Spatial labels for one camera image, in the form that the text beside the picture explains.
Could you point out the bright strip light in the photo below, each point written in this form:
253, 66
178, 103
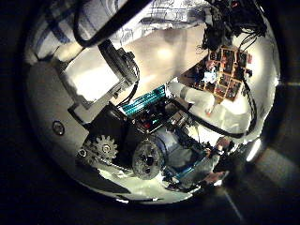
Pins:
253, 150

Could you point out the blue white plaid shirt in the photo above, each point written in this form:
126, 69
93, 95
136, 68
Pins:
175, 12

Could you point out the seated operator person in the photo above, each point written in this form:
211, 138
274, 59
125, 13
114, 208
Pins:
223, 144

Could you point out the wooden shelf with colourful items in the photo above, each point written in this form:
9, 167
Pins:
225, 75

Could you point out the teal striped panel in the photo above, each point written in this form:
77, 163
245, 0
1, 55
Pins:
145, 100

